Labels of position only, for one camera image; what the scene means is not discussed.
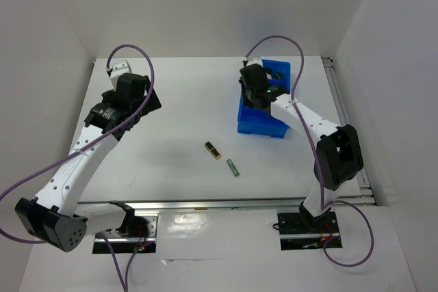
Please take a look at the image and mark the black gold lipstick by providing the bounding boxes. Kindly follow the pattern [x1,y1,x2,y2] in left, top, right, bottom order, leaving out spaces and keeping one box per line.
[204,142,221,159]

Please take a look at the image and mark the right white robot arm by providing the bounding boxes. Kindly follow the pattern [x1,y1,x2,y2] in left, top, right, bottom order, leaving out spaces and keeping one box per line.
[240,60,364,232]

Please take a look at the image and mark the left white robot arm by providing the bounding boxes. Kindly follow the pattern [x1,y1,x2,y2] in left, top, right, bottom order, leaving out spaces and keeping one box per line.
[15,73,161,252]

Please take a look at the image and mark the blue plastic organizer bin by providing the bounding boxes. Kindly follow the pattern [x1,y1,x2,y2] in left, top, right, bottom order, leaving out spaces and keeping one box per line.
[237,59,291,138]

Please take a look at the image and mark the green clear tube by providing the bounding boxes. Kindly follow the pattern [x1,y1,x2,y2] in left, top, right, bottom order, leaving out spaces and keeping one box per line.
[227,159,240,177]

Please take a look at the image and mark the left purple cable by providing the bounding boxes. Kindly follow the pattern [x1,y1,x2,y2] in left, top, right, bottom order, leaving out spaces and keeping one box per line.
[0,44,155,291]

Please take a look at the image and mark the purple cable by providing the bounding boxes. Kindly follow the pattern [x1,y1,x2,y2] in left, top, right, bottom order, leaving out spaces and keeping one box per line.
[245,35,374,268]
[0,44,155,291]

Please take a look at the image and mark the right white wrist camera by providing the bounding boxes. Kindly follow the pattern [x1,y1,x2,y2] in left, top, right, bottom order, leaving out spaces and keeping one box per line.
[243,57,263,67]

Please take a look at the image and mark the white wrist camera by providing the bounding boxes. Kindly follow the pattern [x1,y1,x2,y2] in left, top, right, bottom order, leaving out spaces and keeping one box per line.
[105,60,132,81]
[243,57,263,67]

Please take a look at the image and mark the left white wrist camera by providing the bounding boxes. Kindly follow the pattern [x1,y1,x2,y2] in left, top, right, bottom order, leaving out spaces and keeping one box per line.
[105,60,132,81]

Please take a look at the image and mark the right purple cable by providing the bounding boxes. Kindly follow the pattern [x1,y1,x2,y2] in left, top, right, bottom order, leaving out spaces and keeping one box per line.
[245,35,374,268]

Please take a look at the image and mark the aluminium rail front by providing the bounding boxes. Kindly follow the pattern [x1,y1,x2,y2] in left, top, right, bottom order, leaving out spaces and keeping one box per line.
[75,195,376,215]

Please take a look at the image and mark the aluminium rail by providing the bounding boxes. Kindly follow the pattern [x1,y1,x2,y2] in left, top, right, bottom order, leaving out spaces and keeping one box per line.
[321,57,374,196]
[75,195,376,215]

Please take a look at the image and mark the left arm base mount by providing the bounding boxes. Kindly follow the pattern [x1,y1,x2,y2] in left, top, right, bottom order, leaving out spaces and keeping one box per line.
[101,211,159,254]

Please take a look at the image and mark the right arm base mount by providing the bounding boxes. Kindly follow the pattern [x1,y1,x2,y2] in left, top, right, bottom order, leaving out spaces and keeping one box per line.
[272,211,343,251]

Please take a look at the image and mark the aluminium rail right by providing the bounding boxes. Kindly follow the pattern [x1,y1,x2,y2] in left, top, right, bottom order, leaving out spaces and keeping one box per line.
[321,57,374,196]

